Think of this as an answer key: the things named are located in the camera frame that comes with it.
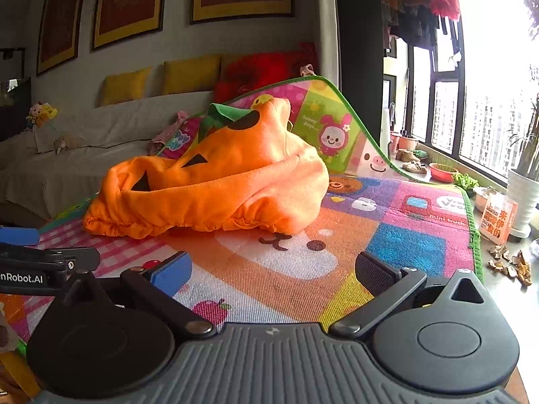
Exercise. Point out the orange paper bag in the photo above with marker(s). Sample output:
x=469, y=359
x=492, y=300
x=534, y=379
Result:
x=497, y=219

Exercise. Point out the white bottle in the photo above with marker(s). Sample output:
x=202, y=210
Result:
x=385, y=130

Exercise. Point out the beige shoes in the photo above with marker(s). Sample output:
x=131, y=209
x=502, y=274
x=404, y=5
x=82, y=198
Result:
x=410, y=162

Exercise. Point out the pink flower pot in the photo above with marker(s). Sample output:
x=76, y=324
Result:
x=404, y=142

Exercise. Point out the beige plush toy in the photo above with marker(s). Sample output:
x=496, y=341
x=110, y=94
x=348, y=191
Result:
x=65, y=143

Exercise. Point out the dark cabinet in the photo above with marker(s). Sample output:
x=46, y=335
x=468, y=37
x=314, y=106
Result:
x=14, y=101

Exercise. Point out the dried peel pieces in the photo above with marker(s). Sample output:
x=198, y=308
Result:
x=511, y=265

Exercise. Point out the red bowl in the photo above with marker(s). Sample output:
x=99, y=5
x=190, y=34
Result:
x=442, y=173

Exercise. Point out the green potted plant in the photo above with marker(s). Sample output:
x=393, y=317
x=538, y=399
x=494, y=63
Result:
x=528, y=139

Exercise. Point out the pink garment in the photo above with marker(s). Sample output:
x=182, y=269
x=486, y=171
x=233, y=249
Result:
x=168, y=134

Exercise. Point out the orange pumpkin costume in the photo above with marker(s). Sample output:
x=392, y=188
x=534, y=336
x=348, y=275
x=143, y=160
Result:
x=236, y=185

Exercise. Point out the white plant pot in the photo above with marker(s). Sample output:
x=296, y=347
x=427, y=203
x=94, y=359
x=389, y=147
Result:
x=522, y=197

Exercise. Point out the colourful cartoon play mat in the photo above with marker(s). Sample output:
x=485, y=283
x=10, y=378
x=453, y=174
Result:
x=294, y=269

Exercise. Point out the yellow cushion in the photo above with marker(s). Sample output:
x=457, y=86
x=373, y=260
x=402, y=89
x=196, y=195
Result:
x=125, y=86
x=236, y=61
x=191, y=75

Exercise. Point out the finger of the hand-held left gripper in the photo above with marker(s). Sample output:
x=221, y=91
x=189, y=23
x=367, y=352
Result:
x=19, y=235
x=54, y=256

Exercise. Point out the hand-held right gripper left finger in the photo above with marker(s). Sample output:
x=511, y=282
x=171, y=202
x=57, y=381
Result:
x=172, y=273

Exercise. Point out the white covered sofa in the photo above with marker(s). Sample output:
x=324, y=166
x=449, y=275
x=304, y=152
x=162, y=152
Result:
x=105, y=126

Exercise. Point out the dark hanging clothes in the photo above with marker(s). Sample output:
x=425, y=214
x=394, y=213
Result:
x=408, y=12

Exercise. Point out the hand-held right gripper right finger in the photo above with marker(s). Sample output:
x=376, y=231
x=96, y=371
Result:
x=374, y=275

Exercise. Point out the yellow pink plush toy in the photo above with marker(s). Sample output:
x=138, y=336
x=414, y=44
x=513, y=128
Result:
x=42, y=113

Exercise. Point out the green leafy vegetables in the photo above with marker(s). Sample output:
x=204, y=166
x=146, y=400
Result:
x=465, y=181

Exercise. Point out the black window frame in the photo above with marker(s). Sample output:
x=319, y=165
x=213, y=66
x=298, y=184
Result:
x=461, y=92

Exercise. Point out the red cloth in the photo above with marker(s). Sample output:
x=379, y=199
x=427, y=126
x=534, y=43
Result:
x=261, y=71

